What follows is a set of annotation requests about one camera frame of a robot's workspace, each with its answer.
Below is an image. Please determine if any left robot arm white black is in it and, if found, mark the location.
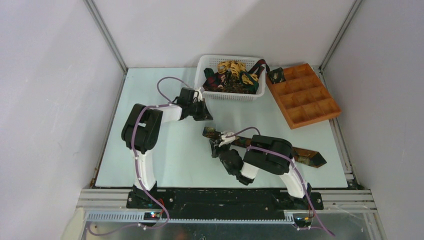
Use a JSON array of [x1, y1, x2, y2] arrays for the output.
[[121, 87, 213, 208]]

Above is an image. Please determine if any rolled dark patterned tie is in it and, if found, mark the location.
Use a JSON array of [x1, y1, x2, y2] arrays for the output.
[[267, 67, 286, 84]]

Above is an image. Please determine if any white plastic mesh basket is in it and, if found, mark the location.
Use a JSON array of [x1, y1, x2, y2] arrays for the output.
[[194, 54, 267, 101]]

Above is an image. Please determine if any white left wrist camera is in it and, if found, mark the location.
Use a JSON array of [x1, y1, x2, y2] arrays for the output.
[[194, 87, 203, 102]]

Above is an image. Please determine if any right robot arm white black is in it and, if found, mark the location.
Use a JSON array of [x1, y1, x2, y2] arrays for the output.
[[204, 132, 311, 209]]

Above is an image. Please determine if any brown dark patterned tie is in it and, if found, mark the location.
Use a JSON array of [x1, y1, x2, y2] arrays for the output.
[[202, 74, 255, 94]]

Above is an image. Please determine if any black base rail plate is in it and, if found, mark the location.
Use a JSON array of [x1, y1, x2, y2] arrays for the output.
[[126, 186, 310, 221]]

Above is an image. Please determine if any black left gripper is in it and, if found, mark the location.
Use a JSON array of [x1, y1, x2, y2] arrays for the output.
[[187, 98, 213, 122]]

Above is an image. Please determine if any orange compartment tray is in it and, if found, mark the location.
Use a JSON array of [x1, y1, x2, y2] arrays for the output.
[[266, 63, 342, 130]]

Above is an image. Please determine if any red navy striped tie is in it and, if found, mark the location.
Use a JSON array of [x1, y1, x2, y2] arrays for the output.
[[248, 59, 270, 78]]

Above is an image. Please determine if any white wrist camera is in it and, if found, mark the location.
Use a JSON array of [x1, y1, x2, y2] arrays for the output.
[[194, 87, 203, 102], [218, 131, 236, 147]]

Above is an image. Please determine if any dark floral patterned tie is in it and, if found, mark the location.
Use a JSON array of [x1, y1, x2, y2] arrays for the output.
[[202, 127, 327, 169]]

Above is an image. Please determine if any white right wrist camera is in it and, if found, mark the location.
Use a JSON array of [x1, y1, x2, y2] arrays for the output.
[[218, 131, 236, 147]]

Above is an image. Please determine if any green navy plaid tie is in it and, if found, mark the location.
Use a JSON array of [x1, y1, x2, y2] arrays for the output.
[[202, 68, 259, 95]]

